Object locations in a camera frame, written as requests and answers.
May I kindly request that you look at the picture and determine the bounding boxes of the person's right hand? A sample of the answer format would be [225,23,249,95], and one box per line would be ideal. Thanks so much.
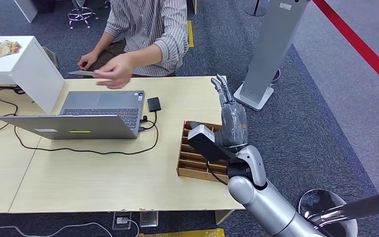
[77,50,99,72]

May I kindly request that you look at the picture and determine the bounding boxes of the person's left hand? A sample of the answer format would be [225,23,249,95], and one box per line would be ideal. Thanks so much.
[92,53,135,90]

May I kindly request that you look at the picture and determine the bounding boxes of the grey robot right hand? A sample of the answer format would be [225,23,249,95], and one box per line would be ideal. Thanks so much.
[210,74,248,149]

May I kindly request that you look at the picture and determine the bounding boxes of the wooden slotted card holder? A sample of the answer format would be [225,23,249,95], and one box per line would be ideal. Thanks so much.
[176,120,232,183]

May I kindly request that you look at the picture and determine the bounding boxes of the person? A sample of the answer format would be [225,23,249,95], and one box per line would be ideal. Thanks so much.
[77,0,190,90]

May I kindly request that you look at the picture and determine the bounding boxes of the grey mesh bin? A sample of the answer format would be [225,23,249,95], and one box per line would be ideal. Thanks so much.
[41,46,60,70]

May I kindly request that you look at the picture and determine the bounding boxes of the chrome office chair base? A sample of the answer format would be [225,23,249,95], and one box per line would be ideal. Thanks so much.
[67,0,100,30]

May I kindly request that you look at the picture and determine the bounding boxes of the black external drive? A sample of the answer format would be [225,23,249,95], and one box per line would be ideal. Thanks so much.
[147,96,162,113]

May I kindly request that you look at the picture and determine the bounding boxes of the white box stand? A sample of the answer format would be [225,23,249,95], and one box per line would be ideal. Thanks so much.
[0,36,66,115]

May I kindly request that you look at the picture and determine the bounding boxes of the grey laptop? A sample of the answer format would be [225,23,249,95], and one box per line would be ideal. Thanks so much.
[0,90,146,141]

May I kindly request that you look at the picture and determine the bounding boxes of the white cabinet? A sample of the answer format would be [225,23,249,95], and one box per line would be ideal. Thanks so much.
[13,0,40,24]

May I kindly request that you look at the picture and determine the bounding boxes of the black scissors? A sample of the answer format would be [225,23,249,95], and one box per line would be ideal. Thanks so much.
[0,84,26,95]

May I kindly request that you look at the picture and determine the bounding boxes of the yellow floor strip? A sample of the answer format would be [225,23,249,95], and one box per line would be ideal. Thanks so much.
[186,20,195,48]

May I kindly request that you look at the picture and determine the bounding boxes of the autumn picture sticker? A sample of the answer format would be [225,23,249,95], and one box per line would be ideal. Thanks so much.
[0,39,22,62]

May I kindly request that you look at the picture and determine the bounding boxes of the grey kiosk stand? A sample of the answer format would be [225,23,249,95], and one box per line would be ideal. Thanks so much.
[233,0,308,112]

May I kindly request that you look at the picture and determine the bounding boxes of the chrome stanchion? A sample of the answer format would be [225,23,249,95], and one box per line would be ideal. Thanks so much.
[298,188,379,237]

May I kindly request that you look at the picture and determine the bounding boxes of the yellow floor mat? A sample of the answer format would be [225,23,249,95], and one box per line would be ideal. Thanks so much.
[138,228,226,237]

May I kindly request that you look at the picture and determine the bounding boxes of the metal floor plate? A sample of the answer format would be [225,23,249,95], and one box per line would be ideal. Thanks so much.
[139,211,159,228]

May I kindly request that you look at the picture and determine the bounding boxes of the floor power socket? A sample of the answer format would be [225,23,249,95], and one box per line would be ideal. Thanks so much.
[112,212,133,232]

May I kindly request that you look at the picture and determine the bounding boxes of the red barrier belt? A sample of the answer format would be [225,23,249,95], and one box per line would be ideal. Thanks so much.
[311,0,379,96]

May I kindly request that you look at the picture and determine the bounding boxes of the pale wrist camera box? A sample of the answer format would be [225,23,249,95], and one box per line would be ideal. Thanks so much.
[187,121,239,162]

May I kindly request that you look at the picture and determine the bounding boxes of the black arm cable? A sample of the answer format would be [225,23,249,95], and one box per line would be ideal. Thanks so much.
[206,161,229,187]

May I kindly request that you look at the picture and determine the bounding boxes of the black drive cable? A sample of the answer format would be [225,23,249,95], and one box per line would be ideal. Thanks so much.
[138,111,159,132]

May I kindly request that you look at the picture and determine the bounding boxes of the long black power cable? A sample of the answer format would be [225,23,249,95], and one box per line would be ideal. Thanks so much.
[13,115,160,157]

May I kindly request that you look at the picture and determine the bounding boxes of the black stanchion post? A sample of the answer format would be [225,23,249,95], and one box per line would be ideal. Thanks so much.
[244,0,268,17]

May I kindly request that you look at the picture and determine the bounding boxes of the white floor cable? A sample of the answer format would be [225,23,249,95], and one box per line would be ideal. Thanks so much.
[0,217,141,237]

